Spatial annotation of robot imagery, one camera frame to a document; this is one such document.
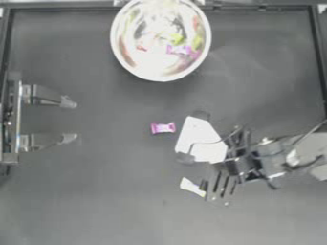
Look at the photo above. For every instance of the white candy with green end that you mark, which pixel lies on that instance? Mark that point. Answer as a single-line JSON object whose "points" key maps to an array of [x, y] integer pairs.
{"points": [[192, 187]]}

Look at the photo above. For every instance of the magenta candy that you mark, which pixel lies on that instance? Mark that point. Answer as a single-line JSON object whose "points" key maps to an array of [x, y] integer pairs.
{"points": [[164, 127]]}

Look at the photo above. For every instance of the purple white candy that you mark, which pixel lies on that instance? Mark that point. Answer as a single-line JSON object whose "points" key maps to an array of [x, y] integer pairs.
{"points": [[180, 49]]}

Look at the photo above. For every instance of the lime green candy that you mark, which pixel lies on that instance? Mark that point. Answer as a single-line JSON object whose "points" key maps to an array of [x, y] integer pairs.
{"points": [[177, 39]]}

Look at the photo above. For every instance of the red candy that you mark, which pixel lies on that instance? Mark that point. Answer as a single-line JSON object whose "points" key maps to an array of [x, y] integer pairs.
{"points": [[142, 48]]}

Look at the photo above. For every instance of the steel bowl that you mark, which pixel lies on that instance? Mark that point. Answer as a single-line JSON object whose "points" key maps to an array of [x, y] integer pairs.
{"points": [[158, 63]]}

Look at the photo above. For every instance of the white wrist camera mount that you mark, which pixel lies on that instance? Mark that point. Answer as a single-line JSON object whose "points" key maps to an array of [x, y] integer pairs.
{"points": [[201, 137]]}

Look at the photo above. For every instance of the black table frame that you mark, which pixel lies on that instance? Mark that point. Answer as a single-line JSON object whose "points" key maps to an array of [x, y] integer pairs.
{"points": [[65, 5]]}

